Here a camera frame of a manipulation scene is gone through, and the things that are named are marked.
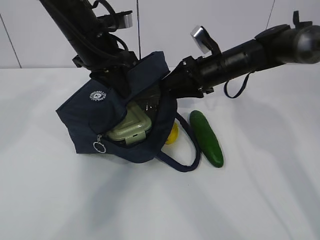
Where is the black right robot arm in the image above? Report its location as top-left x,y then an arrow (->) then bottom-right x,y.
162,10 -> 320,99

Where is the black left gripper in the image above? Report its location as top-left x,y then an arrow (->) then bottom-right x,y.
89,51 -> 138,98

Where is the yellow lemon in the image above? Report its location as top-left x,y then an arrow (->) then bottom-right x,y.
165,122 -> 179,145

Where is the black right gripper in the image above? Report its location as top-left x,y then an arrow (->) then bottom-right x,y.
162,56 -> 214,98

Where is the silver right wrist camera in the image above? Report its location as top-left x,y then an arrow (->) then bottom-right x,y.
190,25 -> 221,56

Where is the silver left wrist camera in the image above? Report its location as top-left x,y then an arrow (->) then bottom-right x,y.
97,10 -> 133,32

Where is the dark navy lunch bag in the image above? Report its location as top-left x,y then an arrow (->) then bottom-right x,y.
56,51 -> 201,172

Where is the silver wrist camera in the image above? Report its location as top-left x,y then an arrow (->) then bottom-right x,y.
190,25 -> 221,56
97,10 -> 133,32

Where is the silver zipper pull ring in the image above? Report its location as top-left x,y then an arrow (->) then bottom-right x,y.
93,134 -> 106,154

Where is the glass container green lid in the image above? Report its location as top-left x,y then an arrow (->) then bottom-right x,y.
105,101 -> 152,145

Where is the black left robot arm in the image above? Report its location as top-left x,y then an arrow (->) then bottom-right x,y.
40,0 -> 138,98

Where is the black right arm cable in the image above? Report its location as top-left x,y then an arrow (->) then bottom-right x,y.
223,71 -> 252,99

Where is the green cucumber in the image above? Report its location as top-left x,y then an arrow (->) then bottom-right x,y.
189,110 -> 224,168

